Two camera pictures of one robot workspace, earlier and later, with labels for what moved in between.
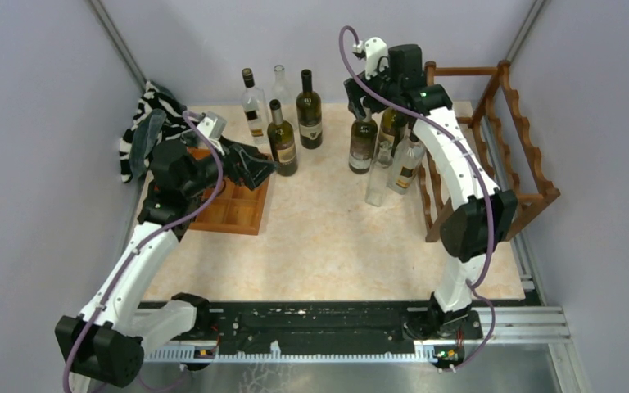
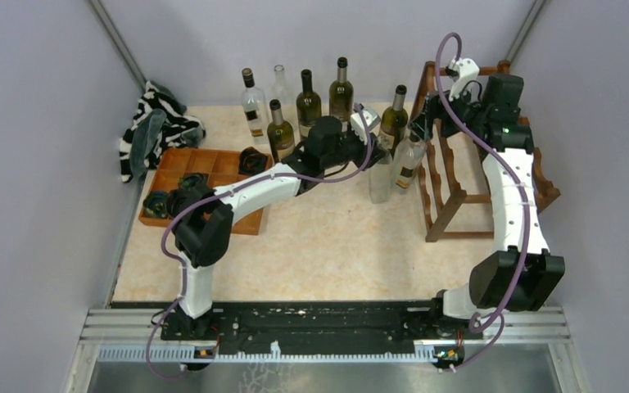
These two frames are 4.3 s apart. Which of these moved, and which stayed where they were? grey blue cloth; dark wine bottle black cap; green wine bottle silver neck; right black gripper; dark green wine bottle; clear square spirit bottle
Moved: right black gripper; dark green wine bottle
Stayed: dark wine bottle black cap; green wine bottle silver neck; clear square spirit bottle; grey blue cloth
